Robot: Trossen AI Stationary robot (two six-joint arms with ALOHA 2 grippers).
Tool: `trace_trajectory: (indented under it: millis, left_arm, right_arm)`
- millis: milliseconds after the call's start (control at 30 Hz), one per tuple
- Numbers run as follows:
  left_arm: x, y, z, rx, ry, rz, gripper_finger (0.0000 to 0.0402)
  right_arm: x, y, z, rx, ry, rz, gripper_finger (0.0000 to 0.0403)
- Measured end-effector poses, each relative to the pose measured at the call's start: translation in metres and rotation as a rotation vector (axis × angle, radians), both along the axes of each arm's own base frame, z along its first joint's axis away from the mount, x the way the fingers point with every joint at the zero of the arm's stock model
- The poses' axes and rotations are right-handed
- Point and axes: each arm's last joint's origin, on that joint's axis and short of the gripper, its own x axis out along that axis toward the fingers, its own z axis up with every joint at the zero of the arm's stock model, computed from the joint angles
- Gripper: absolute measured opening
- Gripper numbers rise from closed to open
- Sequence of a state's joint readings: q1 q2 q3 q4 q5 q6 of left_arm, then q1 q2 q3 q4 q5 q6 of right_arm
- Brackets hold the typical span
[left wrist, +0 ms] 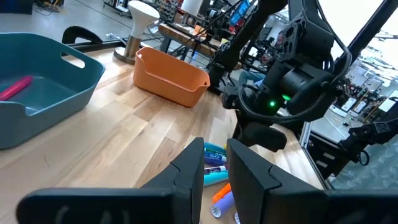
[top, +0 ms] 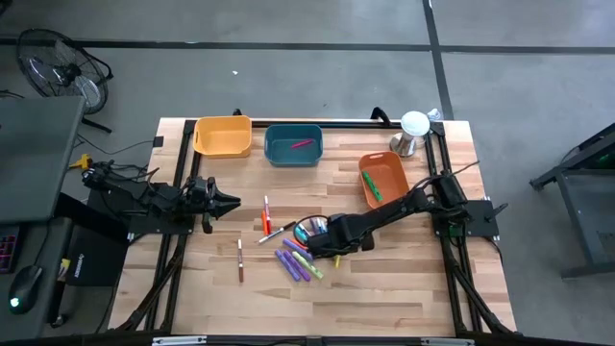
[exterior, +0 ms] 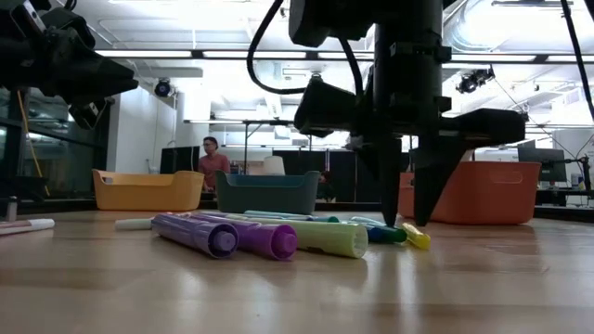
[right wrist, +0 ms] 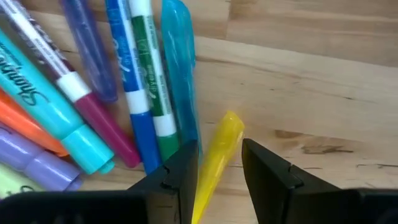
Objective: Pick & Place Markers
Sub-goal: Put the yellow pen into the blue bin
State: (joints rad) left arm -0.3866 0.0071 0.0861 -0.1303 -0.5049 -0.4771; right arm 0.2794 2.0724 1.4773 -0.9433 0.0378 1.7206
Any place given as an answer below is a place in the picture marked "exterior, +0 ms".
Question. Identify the light green chunky highlighter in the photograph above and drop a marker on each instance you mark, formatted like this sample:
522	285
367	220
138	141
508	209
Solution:
325	236

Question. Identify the person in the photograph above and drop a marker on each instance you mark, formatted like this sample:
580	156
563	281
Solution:
213	167

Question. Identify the blue Expo marker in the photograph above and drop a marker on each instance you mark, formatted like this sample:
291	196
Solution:
373	234

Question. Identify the teal plastic bin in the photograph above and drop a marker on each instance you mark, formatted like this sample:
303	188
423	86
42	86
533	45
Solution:
267	197

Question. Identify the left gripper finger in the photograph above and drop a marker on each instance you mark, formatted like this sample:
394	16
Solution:
111	76

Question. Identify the black partition wall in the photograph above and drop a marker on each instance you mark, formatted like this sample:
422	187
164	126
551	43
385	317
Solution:
339	176

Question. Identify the background black metal frame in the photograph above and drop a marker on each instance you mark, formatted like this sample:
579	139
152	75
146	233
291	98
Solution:
246	122

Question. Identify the black Expo marker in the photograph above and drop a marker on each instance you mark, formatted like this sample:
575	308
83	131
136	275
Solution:
132	224

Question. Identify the black ceiling camera rig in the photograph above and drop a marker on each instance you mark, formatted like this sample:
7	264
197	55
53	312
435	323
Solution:
473	81

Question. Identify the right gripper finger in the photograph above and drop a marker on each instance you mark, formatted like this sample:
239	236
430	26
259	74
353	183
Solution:
431	185
389	185

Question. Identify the yellow slim highlighter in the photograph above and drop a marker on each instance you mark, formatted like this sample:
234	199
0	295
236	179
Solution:
417	236

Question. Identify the purple chunky highlighter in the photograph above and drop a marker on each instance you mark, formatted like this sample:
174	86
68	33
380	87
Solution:
264	239

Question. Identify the orange plastic bin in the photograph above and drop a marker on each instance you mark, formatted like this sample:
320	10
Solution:
487	199

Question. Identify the white cylinder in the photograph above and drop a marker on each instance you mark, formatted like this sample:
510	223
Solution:
274	166

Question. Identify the black ceiling speaker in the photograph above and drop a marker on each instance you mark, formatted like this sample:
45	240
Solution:
162	88

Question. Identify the teal chunky highlighter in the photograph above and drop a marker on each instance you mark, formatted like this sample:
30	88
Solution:
287	214

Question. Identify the yellow plastic bin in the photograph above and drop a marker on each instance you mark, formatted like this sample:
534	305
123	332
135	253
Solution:
148	195

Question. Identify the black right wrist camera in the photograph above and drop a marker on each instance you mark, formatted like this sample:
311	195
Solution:
325	109

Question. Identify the lavender chunky highlighter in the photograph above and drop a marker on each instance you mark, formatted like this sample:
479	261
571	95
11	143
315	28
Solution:
195	234

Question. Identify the brown Expo marker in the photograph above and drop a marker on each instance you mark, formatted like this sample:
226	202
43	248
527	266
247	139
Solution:
32	226

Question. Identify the black computer monitor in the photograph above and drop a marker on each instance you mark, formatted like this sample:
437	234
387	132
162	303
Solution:
178	160

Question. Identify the green Expo marker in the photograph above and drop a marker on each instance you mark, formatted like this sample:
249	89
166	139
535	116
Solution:
394	234

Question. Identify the black monitor on arm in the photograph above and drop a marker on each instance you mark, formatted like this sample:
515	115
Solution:
540	162

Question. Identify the small silver post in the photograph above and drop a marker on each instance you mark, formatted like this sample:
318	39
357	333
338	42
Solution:
12	209

